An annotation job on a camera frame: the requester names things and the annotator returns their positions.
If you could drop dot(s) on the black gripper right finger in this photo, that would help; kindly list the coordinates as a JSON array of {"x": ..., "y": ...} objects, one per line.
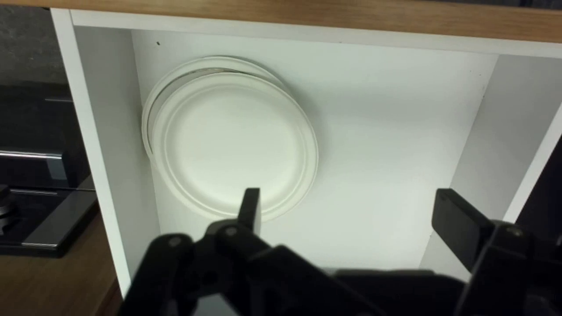
[{"x": 502, "y": 264}]

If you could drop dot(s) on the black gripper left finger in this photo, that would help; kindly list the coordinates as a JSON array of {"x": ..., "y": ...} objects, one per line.
[{"x": 233, "y": 275}]

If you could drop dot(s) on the wooden drawer front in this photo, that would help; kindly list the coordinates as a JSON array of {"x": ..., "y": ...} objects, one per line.
[{"x": 386, "y": 164}]

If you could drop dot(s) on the white paper plate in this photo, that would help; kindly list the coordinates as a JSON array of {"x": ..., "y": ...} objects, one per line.
[
  {"x": 168, "y": 80},
  {"x": 233, "y": 147}
]

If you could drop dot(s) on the black built-in oven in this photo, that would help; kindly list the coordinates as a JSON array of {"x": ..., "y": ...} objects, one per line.
[{"x": 40, "y": 205}]

